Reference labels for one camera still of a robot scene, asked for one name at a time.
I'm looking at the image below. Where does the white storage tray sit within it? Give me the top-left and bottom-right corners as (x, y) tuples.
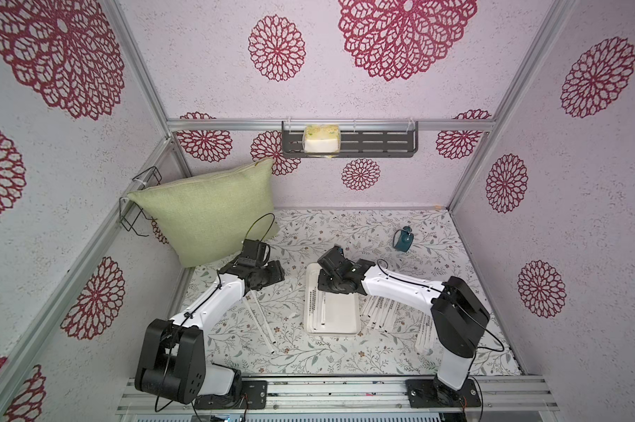
(303, 263), (361, 337)

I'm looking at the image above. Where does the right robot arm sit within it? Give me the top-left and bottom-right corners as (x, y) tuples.
(317, 245), (491, 392)

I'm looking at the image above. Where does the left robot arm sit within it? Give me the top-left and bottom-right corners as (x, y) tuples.
(135, 240), (285, 406)

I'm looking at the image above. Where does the yellow white sponge box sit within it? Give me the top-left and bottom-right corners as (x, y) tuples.
(303, 125), (341, 155)

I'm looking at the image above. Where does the wrapped straw right bundle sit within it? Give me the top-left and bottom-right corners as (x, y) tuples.
(361, 295), (400, 332)

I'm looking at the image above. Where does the green cushion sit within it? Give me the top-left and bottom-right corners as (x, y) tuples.
(127, 158), (280, 268)

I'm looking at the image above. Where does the teal alarm clock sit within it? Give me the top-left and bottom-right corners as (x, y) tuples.
(392, 226), (414, 252)

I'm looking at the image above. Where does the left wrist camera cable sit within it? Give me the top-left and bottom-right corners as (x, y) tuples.
(242, 212), (277, 249)

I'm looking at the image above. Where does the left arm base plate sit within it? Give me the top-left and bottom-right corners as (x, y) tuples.
(194, 381), (268, 411)

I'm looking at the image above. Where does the black wire wall rack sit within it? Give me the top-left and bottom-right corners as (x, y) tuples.
(118, 165), (163, 237)

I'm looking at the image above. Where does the dark wall shelf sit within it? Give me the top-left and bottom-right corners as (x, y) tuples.
(280, 121), (419, 158)

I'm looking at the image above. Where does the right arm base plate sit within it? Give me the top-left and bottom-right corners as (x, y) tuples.
(405, 378), (482, 410)

